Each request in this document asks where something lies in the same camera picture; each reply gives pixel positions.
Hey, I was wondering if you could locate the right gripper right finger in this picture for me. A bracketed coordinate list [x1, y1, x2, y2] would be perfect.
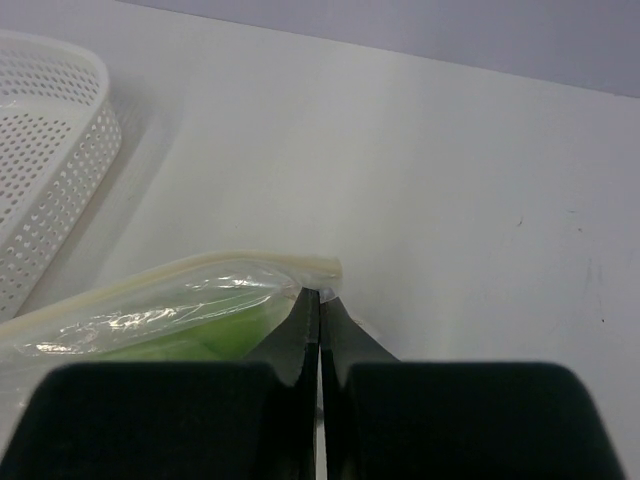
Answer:
[320, 300, 624, 479]

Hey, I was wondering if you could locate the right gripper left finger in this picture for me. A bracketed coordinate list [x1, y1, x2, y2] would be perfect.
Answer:
[1, 289, 320, 479]

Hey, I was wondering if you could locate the green cabbage toy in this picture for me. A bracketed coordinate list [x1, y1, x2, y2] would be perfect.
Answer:
[93, 300, 292, 362]

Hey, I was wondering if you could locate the clear dotted zip bag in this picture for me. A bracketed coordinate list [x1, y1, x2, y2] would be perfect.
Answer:
[1, 252, 342, 440]

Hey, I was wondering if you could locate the white perforated plastic basket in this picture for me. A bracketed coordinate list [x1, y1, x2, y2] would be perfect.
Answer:
[1, 30, 122, 320]

